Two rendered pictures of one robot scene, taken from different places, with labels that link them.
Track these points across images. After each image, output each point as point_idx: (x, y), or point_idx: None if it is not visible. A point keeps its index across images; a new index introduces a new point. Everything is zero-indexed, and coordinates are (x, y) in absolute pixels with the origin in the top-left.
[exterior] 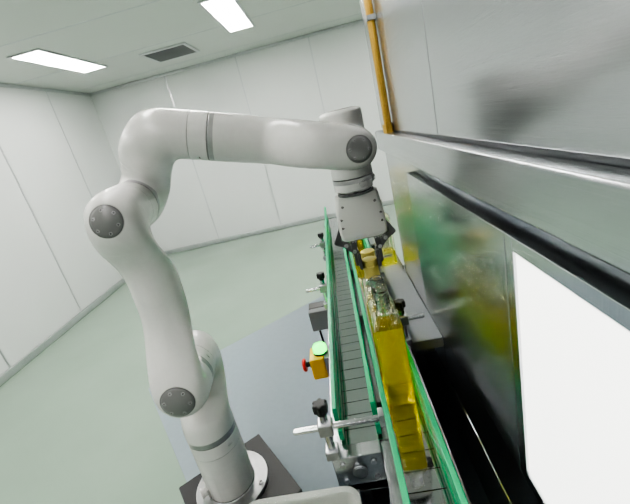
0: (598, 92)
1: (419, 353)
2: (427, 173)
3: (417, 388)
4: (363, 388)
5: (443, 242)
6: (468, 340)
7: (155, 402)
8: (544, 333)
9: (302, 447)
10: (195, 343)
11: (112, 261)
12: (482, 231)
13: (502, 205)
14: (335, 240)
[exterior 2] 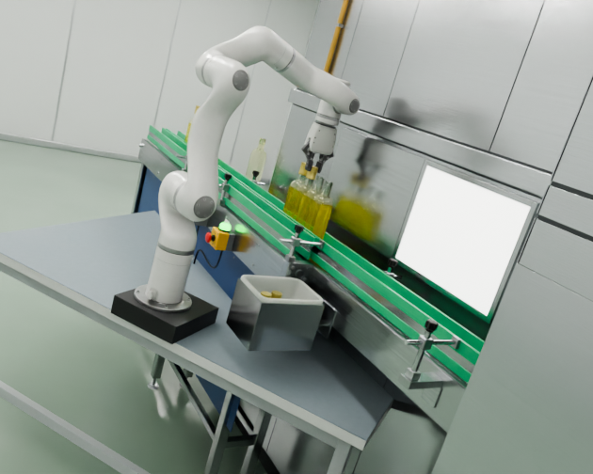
0: (467, 128)
1: None
2: (369, 132)
3: (329, 241)
4: None
5: (372, 166)
6: (371, 214)
7: (189, 202)
8: (430, 191)
9: None
10: None
11: (217, 102)
12: (411, 159)
13: (425, 150)
14: (304, 148)
